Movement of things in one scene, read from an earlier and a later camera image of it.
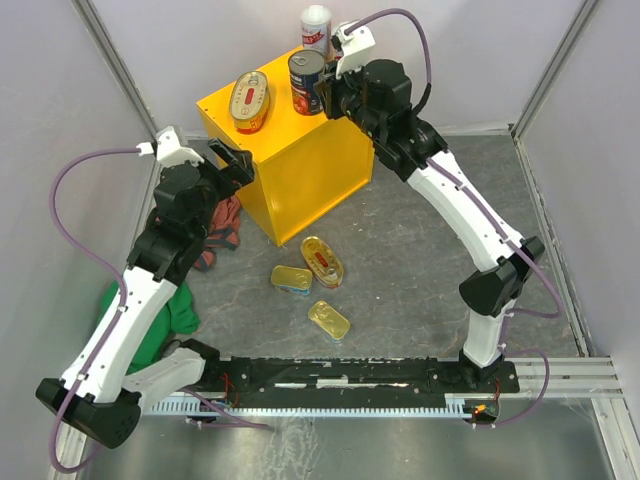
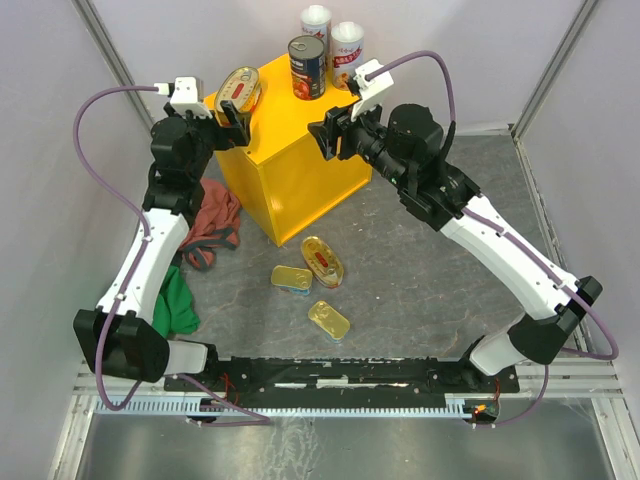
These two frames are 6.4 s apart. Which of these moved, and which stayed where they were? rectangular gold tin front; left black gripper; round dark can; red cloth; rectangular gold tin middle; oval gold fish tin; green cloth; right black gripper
Moved: oval gold fish tin; left black gripper; right black gripper; round dark can
Stayed: red cloth; green cloth; rectangular gold tin front; rectangular gold tin middle
